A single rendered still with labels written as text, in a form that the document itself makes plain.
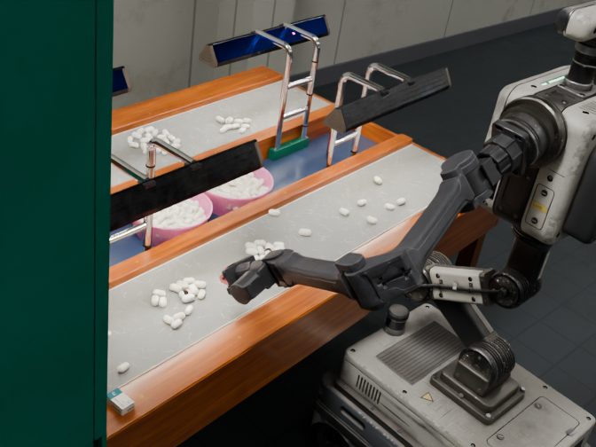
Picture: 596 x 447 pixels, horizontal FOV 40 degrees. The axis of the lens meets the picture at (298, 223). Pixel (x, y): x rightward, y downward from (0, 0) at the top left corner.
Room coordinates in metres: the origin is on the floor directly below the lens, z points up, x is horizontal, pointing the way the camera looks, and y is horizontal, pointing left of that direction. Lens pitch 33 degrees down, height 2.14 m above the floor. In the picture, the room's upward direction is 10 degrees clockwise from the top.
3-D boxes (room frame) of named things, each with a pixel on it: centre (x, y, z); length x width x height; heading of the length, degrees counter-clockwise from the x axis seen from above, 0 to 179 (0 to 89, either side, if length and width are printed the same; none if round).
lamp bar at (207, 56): (2.83, 0.21, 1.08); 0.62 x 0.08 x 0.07; 144
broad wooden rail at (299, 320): (1.91, -0.14, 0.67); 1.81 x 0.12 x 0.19; 144
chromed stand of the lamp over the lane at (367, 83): (2.55, -0.18, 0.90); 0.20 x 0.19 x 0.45; 144
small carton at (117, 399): (1.27, 0.32, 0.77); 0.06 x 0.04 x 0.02; 54
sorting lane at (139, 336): (2.04, 0.03, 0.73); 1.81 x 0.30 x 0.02; 144
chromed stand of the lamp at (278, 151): (2.79, 0.15, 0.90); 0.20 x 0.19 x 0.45; 144
